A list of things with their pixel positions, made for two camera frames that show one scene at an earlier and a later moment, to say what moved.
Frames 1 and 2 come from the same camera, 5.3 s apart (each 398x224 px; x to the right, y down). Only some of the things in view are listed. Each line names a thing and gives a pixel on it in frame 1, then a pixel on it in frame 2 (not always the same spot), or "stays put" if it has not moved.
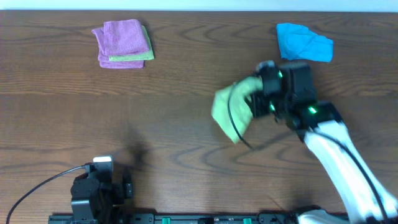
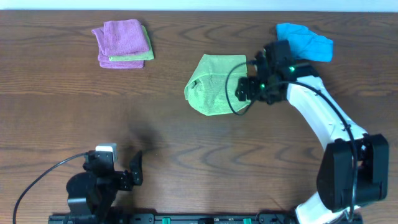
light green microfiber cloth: x=231 y=111 → x=206 y=89
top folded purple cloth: x=123 y=37 stays put
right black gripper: x=253 y=103 → x=247 y=84
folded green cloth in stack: x=147 y=55 stays put
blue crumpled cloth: x=298 y=42 stays put
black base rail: x=176 y=218 stays put
